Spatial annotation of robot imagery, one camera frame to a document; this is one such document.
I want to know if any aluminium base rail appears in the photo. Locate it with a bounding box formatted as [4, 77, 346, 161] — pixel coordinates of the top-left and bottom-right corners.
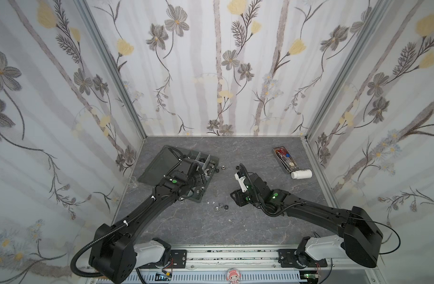
[129, 245, 386, 284]

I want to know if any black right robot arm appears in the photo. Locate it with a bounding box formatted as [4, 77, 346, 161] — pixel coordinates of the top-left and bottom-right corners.
[231, 164, 383, 269]

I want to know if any white plastic bottle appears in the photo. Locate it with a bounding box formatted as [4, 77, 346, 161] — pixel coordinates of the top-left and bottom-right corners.
[290, 169, 313, 180]

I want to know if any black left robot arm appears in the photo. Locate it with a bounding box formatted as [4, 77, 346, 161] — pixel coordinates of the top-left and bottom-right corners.
[70, 145, 218, 284]

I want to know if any pink doll figure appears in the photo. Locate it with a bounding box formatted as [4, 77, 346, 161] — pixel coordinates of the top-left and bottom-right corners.
[226, 269, 241, 284]

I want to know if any black corrugated cable left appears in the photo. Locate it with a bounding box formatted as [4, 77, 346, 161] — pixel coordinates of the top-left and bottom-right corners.
[70, 147, 189, 278]

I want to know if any grey metal tool tray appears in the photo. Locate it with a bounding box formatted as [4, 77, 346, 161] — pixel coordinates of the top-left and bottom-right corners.
[273, 146, 299, 173]

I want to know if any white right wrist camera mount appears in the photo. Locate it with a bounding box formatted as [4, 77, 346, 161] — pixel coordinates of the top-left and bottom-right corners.
[234, 172, 248, 193]

